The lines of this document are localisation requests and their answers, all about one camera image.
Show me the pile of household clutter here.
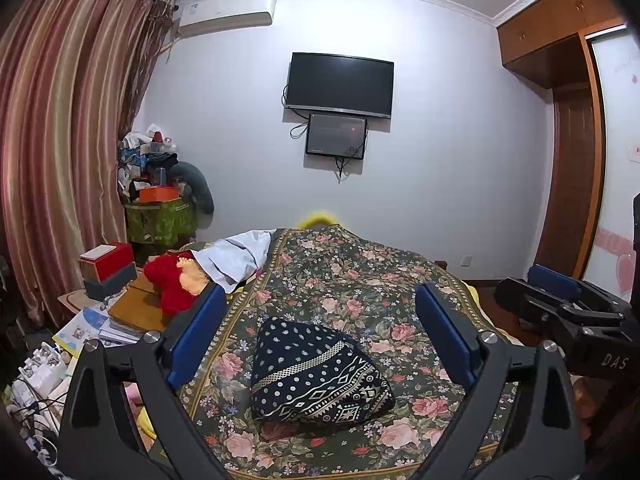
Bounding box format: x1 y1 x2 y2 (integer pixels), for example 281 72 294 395
117 122 180 206

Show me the grey pillow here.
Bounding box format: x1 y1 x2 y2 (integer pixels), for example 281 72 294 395
172 161 216 216

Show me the small black wall monitor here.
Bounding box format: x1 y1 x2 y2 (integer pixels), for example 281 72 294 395
305 113 369 160

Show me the orange box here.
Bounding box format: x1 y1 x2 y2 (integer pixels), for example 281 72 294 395
139 186 181 204

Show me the tangle of cables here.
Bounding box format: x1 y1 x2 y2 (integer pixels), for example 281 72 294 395
5 395 63 480

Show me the wooden door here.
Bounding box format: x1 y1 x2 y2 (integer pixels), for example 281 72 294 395
532 35 608 281

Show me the striped curtain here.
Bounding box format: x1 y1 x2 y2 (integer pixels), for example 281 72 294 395
0 0 173 326

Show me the floral blanket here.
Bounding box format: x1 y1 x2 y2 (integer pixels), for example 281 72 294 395
177 227 521 478

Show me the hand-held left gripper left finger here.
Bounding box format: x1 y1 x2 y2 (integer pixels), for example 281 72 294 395
59 282 228 480

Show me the black wall television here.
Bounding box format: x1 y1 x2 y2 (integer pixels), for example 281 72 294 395
285 52 395 120

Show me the white power strip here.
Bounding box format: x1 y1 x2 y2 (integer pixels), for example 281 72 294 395
10 342 68 411

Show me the navy patterned hooded sweater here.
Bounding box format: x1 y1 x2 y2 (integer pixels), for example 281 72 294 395
250 316 397 423

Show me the dark grey box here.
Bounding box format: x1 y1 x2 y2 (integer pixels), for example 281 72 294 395
82 262 138 303

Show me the stack of booklets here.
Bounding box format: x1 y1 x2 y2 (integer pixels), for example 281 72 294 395
52 305 143 356

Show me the wooden overhead cabinet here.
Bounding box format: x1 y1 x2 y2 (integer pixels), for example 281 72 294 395
496 0 631 88

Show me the white shirt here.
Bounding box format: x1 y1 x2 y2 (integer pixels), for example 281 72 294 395
192 229 277 293

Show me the wooden board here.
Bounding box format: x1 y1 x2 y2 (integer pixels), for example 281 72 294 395
107 270 173 333

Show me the red plush toy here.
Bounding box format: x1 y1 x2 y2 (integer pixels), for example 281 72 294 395
144 254 213 317

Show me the white air conditioner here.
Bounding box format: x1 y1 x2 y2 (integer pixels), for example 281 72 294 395
177 0 277 38

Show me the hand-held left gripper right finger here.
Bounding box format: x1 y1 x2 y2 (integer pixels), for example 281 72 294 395
415 282 586 480

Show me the white wardrobe sliding door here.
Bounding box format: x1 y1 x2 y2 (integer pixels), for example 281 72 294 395
582 25 640 301

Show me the red box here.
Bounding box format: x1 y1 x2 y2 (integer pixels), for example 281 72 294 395
79 242 136 281

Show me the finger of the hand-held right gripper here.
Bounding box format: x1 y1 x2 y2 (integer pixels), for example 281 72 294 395
494 276 603 347
527 264 628 313

